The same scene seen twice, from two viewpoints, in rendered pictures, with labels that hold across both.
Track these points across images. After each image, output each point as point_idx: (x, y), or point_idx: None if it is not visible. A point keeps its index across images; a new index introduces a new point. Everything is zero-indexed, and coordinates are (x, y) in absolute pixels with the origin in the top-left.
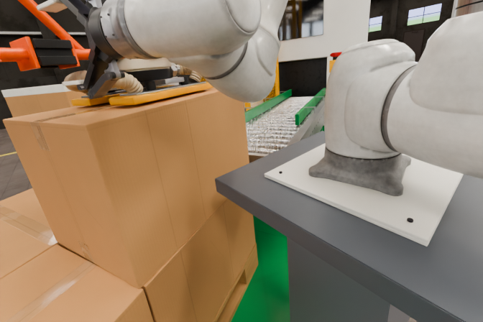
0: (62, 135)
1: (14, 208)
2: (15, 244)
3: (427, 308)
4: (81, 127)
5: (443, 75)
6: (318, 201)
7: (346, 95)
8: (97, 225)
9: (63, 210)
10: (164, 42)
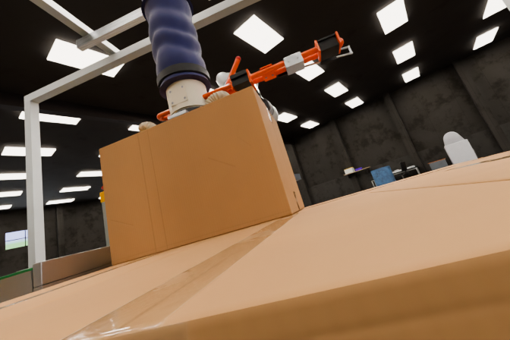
0: (274, 121)
1: (214, 252)
2: (313, 210)
3: (295, 175)
4: (276, 122)
5: None
6: None
7: None
8: (290, 169)
9: (284, 165)
10: (276, 117)
